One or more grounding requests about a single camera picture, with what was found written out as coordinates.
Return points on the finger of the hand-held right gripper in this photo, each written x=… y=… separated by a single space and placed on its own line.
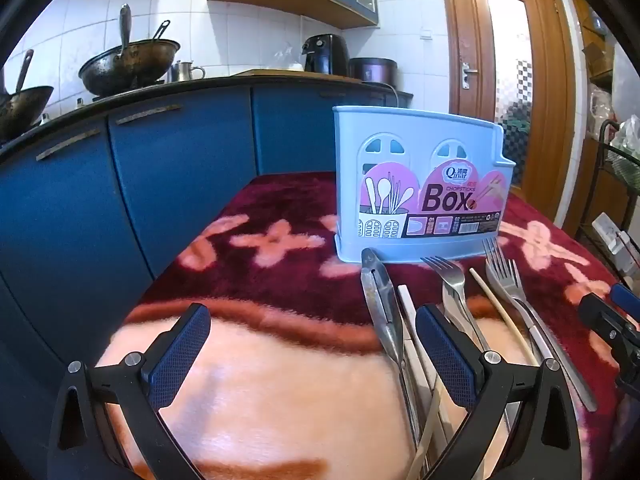
x=627 y=300
x=602 y=317

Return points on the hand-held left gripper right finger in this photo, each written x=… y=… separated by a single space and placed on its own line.
x=447 y=355

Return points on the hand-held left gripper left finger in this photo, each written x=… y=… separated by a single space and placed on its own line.
x=180 y=355

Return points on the white chopstick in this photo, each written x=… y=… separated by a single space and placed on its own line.
x=407 y=310

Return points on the wooden chopstick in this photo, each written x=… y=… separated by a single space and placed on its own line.
x=429 y=425
x=500 y=315

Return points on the metal fork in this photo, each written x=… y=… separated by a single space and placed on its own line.
x=452 y=285
x=582 y=390
x=537 y=332

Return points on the light blue plastic utensil box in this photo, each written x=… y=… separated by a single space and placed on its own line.
x=350 y=185

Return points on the white power strip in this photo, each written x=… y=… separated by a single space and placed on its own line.
x=607 y=232

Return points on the red flower-patterned blanket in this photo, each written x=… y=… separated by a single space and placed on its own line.
x=280 y=410

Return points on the black metal rack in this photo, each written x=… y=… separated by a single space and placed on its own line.
x=602 y=150

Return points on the white plastic bag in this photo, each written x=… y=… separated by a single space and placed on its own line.
x=627 y=135

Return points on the blue kitchen base cabinet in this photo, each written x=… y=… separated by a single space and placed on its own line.
x=175 y=170

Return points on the black kitchen countertop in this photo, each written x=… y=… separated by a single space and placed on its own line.
x=190 y=89

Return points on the metal kettle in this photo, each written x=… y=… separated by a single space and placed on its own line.
x=182 y=72

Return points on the small black wok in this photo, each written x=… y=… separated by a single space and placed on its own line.
x=25 y=110

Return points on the large black wok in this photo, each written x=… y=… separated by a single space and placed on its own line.
x=130 y=67

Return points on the dark rice cooker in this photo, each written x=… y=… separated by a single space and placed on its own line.
x=372 y=70

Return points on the wooden cutting board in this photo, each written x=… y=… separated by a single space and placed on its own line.
x=280 y=76

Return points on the clear plastic bag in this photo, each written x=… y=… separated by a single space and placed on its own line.
x=287 y=60

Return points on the wooden door with glass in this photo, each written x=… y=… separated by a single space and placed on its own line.
x=465 y=20

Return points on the black air fryer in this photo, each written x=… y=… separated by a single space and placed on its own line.
x=325 y=55

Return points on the white light switch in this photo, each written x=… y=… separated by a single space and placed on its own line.
x=426 y=34

